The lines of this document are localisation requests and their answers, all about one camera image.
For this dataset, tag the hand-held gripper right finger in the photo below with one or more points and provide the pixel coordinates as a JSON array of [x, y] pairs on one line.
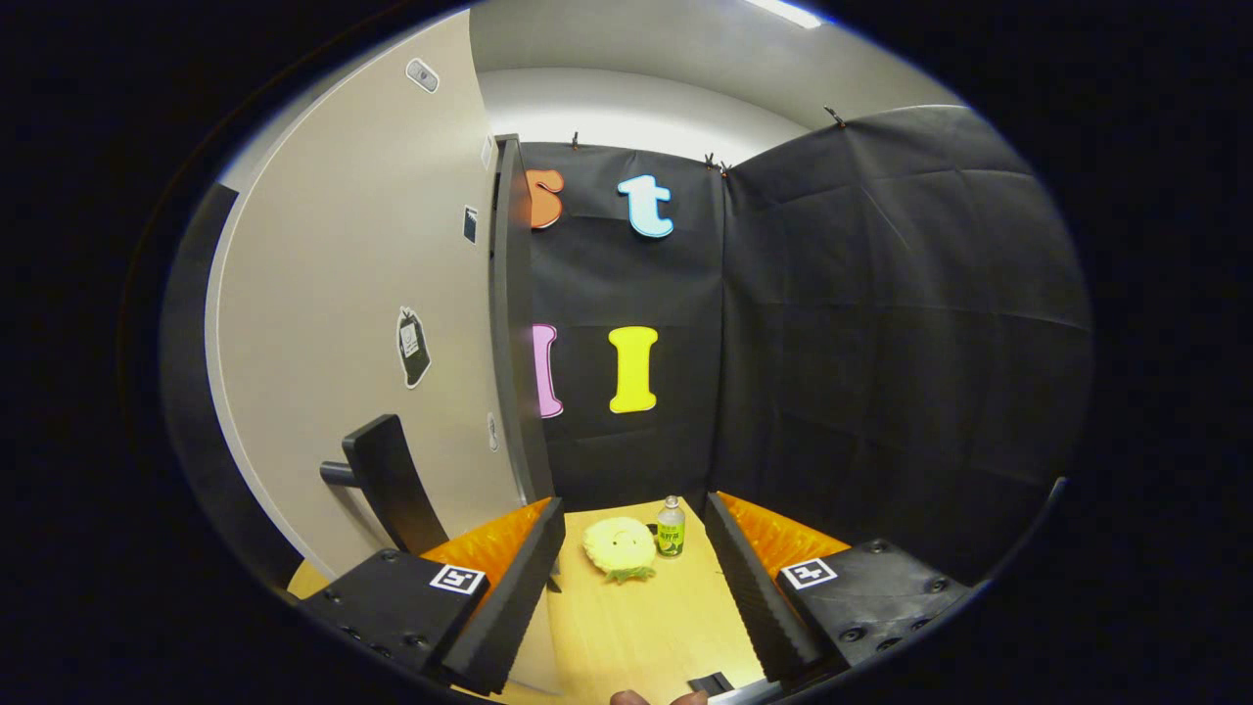
[[759, 587]]

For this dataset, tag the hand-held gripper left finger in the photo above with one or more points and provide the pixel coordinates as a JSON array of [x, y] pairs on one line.
[[509, 587]]

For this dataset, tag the grey shoe cabinet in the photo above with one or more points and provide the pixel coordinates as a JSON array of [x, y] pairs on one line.
[[511, 323]]

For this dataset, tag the beige shoe cabinet door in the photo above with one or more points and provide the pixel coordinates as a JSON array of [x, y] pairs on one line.
[[323, 245]]

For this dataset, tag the green label drink bottle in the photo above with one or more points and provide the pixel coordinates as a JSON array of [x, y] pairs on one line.
[[671, 534]]

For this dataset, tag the yellow plush toy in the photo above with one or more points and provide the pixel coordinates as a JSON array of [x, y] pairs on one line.
[[620, 546]]

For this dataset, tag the black backdrop cloth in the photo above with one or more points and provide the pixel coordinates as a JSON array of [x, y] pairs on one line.
[[881, 343]]

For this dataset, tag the long ceiling light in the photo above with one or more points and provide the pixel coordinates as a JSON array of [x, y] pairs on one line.
[[786, 13]]

